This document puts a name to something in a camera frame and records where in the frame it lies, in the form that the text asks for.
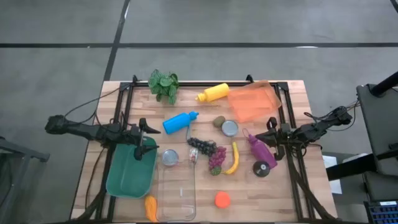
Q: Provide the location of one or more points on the blue squeeze bottle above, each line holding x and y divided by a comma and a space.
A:
177, 123

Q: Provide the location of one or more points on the orange translucent plastic bin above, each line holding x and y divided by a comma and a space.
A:
253, 101

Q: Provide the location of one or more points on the tall silver tin can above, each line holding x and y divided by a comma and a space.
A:
193, 154

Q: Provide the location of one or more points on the white paper sheet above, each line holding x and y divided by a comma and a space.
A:
329, 161

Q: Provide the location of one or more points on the grey metal furniture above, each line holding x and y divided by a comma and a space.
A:
18, 149

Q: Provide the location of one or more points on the purple squeeze bottle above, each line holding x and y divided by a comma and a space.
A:
262, 152

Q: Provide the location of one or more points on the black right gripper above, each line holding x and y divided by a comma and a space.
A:
284, 135

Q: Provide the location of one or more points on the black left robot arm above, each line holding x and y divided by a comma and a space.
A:
81, 129

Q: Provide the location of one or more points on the yellow squeeze bottle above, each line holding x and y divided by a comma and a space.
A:
216, 92

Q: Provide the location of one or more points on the brown kiwi fruit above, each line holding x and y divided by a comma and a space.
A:
219, 121

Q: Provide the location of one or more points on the orange toy fruit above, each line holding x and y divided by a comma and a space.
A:
222, 199

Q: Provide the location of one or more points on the red grapes with green leaf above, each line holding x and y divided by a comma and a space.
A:
217, 158

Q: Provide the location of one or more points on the clear bottle with black cap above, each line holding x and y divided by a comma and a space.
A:
261, 168

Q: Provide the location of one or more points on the clear plastic container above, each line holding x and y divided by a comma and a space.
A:
175, 199

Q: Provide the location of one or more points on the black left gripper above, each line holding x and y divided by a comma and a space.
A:
135, 137

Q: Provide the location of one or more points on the dark blue toy grapes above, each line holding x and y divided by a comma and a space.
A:
202, 145

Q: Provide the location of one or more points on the green plastic bin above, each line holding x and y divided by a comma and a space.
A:
130, 177

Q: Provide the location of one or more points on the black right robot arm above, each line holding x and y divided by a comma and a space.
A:
314, 129

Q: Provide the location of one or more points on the flat tin can red label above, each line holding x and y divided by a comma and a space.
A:
170, 157

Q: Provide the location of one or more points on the flat tin can green label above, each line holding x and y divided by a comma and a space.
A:
230, 128

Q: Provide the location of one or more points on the yellow toy banana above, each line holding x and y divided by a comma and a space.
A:
236, 158

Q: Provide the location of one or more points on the black equipment cart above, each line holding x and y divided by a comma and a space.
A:
382, 124

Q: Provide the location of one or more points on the green leafy plant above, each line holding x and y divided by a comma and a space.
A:
164, 84

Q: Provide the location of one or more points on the orange plush carrot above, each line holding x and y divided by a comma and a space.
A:
151, 208

